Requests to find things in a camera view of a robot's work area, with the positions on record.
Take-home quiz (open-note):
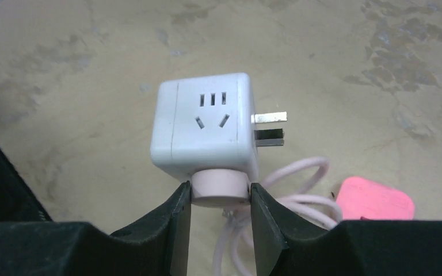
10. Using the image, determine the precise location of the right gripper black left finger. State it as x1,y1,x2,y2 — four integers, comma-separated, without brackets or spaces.
0,182,191,275

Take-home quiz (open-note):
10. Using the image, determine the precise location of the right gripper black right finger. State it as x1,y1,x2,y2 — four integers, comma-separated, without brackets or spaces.
251,183,442,275

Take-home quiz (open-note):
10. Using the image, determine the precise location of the pink round socket with cord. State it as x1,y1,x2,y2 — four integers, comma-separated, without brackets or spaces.
191,157,342,275

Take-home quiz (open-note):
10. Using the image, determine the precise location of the pink plug adapter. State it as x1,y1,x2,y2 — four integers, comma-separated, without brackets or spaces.
336,177,415,220

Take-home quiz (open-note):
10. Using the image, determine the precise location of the white cube power socket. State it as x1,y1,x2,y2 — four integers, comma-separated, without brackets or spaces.
150,72,287,181

